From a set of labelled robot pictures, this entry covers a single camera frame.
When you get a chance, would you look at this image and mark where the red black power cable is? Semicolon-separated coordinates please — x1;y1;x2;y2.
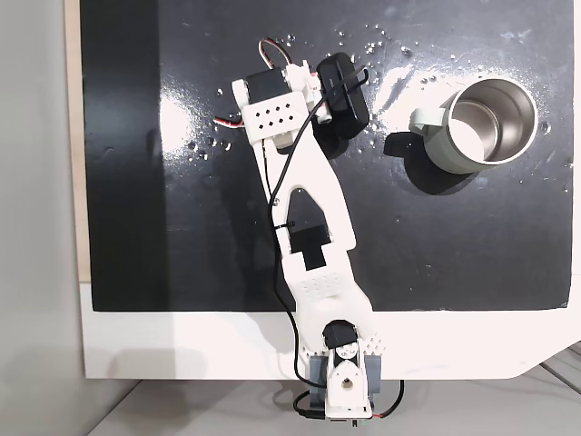
370;378;406;420

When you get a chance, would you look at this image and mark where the pale green steel mug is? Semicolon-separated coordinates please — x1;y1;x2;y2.
409;76;540;176

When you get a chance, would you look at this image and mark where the black table mat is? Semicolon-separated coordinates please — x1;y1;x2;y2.
79;0;573;313

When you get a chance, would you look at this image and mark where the grey table clamp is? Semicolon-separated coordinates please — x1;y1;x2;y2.
309;354;330;406
364;354;384;397

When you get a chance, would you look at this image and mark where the light wooden board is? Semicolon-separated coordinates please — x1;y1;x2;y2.
64;0;94;284

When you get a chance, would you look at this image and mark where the black camera cable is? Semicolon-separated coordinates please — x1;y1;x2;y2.
266;65;370;421

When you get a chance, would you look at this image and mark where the black oval camera box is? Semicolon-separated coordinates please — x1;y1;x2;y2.
314;52;372;142

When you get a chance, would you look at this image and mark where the red white motor wire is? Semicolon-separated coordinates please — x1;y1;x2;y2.
259;38;297;70
213;114;246;131

